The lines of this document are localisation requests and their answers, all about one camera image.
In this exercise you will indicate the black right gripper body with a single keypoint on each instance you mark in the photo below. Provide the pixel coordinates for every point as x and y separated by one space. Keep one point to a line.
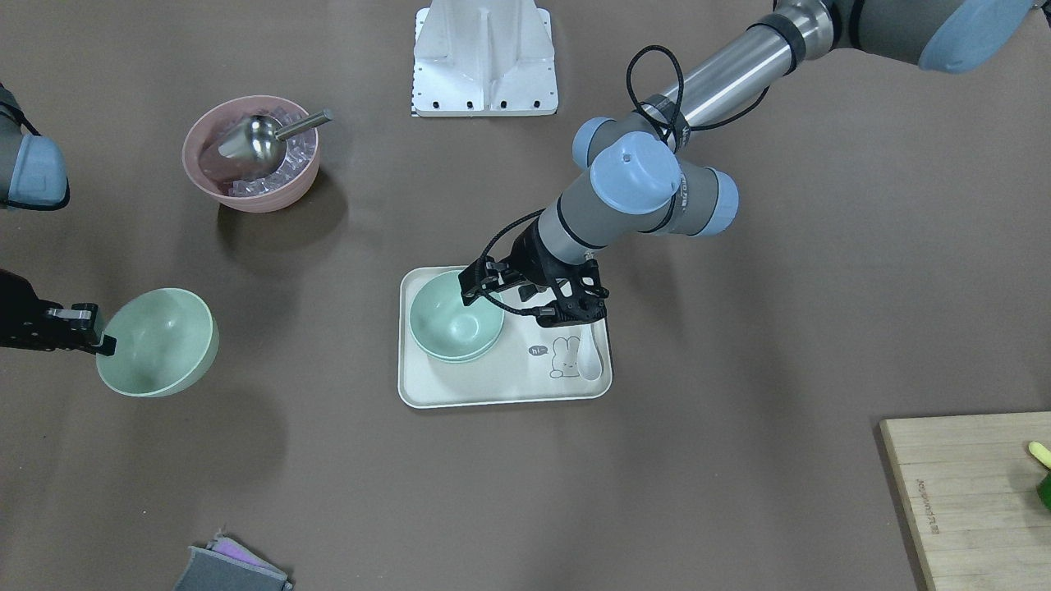
23 322

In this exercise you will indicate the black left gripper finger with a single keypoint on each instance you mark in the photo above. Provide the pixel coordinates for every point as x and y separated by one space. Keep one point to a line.
471 289

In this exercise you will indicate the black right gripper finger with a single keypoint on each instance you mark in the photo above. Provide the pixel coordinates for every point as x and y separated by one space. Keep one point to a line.
99 344

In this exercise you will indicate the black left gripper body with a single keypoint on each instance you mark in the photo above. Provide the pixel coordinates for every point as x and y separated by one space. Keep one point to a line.
531 255

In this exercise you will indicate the green bowl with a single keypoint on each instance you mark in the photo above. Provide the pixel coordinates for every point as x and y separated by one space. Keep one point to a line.
458 359
439 322
166 340

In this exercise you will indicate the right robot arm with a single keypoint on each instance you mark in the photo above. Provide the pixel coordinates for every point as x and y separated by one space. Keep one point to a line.
34 179

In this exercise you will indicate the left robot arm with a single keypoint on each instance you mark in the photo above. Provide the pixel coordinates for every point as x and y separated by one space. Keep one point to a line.
632 179

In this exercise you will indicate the white plastic spoon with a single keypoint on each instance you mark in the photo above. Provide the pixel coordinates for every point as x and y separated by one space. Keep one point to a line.
589 359

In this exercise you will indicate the cream serving tray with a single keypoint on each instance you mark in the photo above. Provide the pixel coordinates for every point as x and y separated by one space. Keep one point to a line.
527 363

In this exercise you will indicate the green bowl on tray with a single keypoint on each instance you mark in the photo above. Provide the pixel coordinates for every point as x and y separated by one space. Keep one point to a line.
458 359

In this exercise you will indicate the pink bowl with ice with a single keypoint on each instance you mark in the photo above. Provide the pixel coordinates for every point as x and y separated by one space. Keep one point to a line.
248 188

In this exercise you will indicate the grey and pink cloth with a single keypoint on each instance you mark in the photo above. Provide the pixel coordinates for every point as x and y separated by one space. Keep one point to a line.
227 564

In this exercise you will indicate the metal scoop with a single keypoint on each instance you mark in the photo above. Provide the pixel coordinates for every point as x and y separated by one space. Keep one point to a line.
260 140

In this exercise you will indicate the wooden cutting board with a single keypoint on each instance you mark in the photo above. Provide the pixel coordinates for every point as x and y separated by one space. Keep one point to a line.
969 489

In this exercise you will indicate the yellow plastic knife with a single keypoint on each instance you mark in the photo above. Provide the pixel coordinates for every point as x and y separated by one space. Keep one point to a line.
1041 453

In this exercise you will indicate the green lime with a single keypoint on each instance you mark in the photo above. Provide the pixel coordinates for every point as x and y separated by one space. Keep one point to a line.
1043 490

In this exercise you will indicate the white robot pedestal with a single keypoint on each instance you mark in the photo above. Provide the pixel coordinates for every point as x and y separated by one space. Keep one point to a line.
483 59

